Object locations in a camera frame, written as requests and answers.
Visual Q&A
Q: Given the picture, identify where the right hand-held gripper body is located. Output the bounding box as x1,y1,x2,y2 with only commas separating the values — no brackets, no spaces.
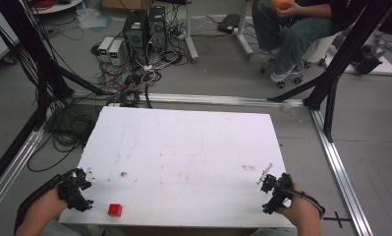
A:
260,172,295,215

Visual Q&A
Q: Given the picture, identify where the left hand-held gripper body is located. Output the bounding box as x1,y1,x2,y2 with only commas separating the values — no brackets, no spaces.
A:
57,168,95,212

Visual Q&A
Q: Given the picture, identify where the person's right hand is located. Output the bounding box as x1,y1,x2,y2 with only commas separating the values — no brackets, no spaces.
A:
276,182,321,227

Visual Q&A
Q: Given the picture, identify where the person's left hand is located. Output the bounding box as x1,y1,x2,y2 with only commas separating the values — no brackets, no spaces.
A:
28,187,70,228

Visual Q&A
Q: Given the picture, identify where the red cube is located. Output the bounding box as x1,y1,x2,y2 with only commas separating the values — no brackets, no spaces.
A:
107,203,124,218

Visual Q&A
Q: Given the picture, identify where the black tape cross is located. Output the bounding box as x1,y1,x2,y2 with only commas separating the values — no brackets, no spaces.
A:
322,210,353,229

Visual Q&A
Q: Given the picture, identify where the white power supply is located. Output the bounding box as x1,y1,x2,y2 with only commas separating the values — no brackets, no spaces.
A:
97,35,115,64
107,39,127,67

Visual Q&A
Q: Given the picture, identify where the white wheeled chair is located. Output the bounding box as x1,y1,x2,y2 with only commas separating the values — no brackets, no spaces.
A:
259,31,340,90

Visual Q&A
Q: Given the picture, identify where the white desk leg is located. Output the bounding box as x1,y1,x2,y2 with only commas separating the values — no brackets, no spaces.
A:
233,0,255,61
183,0,200,64

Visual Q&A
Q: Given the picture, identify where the black device on white board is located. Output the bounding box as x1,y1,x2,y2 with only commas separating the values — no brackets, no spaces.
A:
326,30,392,77

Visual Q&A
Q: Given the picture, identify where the large black computer tower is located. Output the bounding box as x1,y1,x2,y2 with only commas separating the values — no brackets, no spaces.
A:
122,9,149,66

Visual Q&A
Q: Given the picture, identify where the black flat box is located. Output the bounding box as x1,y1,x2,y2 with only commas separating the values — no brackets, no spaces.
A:
216,13,242,34

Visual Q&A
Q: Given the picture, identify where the clear plastic bag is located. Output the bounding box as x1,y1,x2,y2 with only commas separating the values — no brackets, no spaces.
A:
75,7,114,31

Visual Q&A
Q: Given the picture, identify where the slim black computer tower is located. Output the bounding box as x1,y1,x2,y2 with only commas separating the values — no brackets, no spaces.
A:
146,5,168,54

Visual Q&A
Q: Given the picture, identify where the white round table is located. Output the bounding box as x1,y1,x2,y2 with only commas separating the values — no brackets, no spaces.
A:
30,0,85,16

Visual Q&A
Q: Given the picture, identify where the orange ball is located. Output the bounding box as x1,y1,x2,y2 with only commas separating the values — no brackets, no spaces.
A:
270,0,297,11

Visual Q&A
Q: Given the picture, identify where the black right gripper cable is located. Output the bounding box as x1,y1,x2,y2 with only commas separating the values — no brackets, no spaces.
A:
283,186,326,220

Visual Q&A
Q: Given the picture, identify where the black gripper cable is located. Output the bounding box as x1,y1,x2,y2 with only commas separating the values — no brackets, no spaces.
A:
283,186,326,220
14,173,64,234

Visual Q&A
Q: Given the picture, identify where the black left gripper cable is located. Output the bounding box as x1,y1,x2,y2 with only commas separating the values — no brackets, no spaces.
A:
14,173,64,234

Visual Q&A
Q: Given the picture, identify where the aluminium frame rail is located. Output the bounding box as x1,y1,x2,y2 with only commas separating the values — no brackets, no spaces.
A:
70,90,306,108
308,107,375,236
0,126,46,222

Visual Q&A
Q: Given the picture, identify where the tangle of floor cables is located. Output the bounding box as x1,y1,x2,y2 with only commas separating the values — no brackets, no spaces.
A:
26,6,192,173

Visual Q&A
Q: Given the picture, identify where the black frame post with cables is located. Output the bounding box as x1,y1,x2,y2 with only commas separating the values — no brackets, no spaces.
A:
0,0,113,195

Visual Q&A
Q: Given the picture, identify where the red cable coil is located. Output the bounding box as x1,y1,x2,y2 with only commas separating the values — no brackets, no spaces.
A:
30,0,56,11

